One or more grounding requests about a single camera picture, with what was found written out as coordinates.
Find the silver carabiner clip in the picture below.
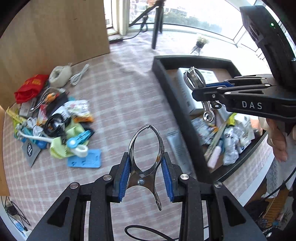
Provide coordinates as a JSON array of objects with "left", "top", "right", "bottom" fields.
[{"left": 183, "top": 66, "right": 222, "bottom": 123}]

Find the silver grey tube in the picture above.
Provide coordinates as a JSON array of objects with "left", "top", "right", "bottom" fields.
[{"left": 166, "top": 131, "right": 196, "bottom": 178}]

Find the pink cosmetic tube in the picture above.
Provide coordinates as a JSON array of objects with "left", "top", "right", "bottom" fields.
[{"left": 207, "top": 146, "right": 222, "bottom": 169}]

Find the person's right hand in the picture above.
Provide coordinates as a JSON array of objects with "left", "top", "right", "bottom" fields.
[{"left": 259, "top": 117, "right": 288, "bottom": 162}]

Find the white cardboard box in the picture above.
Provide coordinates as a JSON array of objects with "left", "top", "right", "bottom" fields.
[{"left": 176, "top": 67, "right": 223, "bottom": 115}]

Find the blue plastic card holder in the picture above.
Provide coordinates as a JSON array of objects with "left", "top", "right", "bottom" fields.
[{"left": 67, "top": 149, "right": 101, "bottom": 168}]

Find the bamboo stick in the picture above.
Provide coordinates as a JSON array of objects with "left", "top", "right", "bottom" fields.
[{"left": 204, "top": 121, "right": 227, "bottom": 162}]

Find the blue white clip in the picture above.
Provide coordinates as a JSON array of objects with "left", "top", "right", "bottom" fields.
[{"left": 66, "top": 130, "right": 94, "bottom": 158}]

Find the black storage tray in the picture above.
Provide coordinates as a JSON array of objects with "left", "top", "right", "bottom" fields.
[{"left": 152, "top": 55, "right": 267, "bottom": 183}]

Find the small flower vase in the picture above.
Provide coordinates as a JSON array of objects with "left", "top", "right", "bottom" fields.
[{"left": 191, "top": 36, "right": 209, "bottom": 55}]

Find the light green cleaning cloth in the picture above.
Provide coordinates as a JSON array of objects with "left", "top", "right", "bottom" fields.
[{"left": 49, "top": 121, "right": 85, "bottom": 159}]

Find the yellow snack packet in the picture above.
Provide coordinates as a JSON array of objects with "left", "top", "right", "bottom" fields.
[{"left": 64, "top": 100, "right": 94, "bottom": 123}]

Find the grey card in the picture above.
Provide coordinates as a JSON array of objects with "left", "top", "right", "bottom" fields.
[{"left": 22, "top": 139, "right": 41, "bottom": 167}]

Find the black wallet pouch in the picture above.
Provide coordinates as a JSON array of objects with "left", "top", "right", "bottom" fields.
[{"left": 43, "top": 92, "right": 95, "bottom": 134}]

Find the black tripod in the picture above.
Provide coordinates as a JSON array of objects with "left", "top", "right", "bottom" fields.
[{"left": 128, "top": 0, "right": 165, "bottom": 50}]

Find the black power strip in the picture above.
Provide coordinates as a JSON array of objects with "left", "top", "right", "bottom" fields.
[{"left": 109, "top": 37, "right": 124, "bottom": 44}]

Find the red fabric pouch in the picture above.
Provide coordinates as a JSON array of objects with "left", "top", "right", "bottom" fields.
[{"left": 14, "top": 74, "right": 49, "bottom": 104}]

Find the wooden board panel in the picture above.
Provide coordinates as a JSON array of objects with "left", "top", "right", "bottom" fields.
[{"left": 1, "top": 1, "right": 110, "bottom": 108}]

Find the white drawstring pouch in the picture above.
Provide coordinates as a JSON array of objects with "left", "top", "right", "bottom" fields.
[{"left": 222, "top": 113, "right": 255, "bottom": 166}]

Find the black coiled cable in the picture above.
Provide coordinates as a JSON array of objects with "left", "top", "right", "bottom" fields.
[{"left": 43, "top": 113, "right": 71, "bottom": 138}]

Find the white coiled USB cable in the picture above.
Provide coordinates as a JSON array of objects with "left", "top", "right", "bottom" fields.
[{"left": 69, "top": 63, "right": 90, "bottom": 86}]

